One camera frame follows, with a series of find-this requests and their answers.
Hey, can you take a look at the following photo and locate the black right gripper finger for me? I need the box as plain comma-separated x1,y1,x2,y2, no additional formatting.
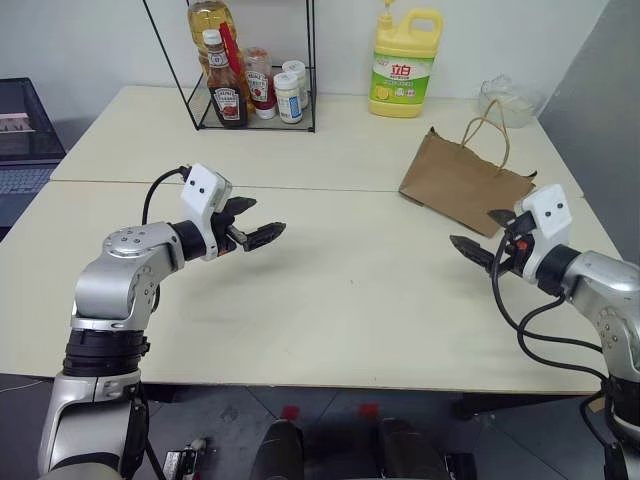
449,234,502,275
487,208,519,230

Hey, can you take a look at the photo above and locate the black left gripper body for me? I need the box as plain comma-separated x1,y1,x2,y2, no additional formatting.
212,198,250,258

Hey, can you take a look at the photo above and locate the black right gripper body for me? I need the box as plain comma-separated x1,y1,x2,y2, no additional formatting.
498,210,537,277

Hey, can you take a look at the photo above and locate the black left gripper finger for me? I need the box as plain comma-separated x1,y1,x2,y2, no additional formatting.
244,221,288,252
227,195,259,218

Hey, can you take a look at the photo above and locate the brown paper bag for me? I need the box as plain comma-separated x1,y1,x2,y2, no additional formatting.
398,98,541,239

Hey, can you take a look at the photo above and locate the clear crumpled plastic bag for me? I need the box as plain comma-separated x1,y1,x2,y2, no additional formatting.
478,73,545,129

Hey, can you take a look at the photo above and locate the glass ketchup bottle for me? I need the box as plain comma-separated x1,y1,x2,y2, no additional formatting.
201,28,250,130

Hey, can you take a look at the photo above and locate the white-lidded seasoning jar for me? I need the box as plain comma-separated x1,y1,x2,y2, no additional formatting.
280,59,310,111
272,71,305,125

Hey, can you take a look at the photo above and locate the red squeeze ketchup bottle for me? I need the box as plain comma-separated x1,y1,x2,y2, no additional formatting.
242,46,278,121

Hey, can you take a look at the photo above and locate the black table foot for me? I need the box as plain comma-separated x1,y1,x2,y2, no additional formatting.
451,391,609,422

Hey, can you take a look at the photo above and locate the yellow dish soap bottle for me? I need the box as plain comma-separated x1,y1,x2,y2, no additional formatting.
367,0,445,120

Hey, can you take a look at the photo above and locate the cooking oil bottle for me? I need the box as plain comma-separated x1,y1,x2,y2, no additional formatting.
186,0,242,77

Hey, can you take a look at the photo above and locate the grey laptop keyboard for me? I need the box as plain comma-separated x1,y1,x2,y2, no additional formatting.
0,162,56,229

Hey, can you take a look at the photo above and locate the dark rounded shape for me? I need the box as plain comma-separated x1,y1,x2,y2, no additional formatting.
253,418,307,480

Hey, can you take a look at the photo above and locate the black mesh basket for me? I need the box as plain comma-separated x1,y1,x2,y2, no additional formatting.
0,76,68,164

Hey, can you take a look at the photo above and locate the small metal floor device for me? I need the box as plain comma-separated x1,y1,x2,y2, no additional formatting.
163,436,210,472

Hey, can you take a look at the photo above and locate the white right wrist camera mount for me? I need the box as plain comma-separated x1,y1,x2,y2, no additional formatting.
514,183,574,284

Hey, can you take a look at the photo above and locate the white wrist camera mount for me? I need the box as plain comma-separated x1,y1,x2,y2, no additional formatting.
180,162,234,262
514,183,574,284

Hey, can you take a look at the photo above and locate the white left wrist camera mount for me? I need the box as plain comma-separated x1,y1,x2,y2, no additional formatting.
180,162,234,262

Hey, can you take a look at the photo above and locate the black wire rack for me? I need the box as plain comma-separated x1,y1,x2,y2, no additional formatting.
141,0,319,136

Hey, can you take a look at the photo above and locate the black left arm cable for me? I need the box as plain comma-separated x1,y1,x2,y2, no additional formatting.
141,166,190,227

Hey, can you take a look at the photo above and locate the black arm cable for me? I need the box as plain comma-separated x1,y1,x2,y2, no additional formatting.
141,166,190,227
491,238,610,384

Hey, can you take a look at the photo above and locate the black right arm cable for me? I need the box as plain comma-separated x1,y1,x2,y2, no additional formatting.
491,238,610,384

